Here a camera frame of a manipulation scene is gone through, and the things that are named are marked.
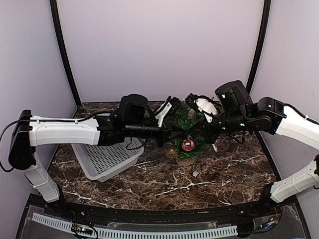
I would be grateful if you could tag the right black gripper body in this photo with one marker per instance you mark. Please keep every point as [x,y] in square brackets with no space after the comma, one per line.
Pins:
[212,135]

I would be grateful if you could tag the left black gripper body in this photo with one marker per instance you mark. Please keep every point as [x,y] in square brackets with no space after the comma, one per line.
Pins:
[161,139]

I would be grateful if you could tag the knit doll ornament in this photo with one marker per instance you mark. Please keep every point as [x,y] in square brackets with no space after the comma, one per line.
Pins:
[215,147]

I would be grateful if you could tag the pink ball ornament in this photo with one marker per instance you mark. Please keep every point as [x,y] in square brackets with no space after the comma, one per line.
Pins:
[188,144]

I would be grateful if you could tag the small potted christmas tree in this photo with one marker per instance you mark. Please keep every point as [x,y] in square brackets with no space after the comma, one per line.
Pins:
[180,118]

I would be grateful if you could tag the brown pine cone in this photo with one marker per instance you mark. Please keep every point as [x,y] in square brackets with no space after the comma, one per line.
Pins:
[172,153]

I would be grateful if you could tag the white plastic basket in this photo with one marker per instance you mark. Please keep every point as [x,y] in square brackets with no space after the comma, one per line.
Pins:
[101,163]

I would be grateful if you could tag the beige fluffy ornament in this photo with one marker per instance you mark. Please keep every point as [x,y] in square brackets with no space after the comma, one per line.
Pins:
[191,113]

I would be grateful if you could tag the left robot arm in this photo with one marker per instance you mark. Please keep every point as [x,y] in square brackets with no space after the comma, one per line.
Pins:
[132,118]

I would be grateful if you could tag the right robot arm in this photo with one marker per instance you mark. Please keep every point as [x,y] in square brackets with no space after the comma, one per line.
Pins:
[240,113]

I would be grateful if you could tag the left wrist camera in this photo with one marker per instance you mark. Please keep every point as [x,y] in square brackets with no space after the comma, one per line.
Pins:
[168,108]

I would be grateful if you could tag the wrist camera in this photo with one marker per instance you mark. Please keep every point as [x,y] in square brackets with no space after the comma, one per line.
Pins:
[203,105]
[168,108]

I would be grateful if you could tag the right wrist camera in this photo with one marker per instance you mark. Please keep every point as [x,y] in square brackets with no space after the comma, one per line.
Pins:
[203,105]

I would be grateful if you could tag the black front rail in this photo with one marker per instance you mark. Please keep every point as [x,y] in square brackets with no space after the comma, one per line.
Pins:
[238,214]

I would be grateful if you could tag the white cable duct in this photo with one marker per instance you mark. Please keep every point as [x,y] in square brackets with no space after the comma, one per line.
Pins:
[134,231]

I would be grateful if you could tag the right black frame post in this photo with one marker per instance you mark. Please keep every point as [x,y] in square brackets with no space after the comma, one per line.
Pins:
[259,44]

